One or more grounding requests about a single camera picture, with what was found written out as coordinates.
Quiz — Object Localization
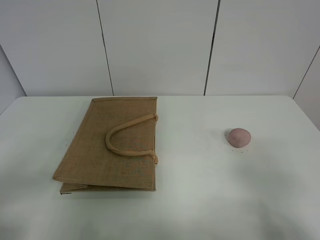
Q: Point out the brown linen tote bag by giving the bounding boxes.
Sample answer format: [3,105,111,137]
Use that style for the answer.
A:
[52,96,159,195]

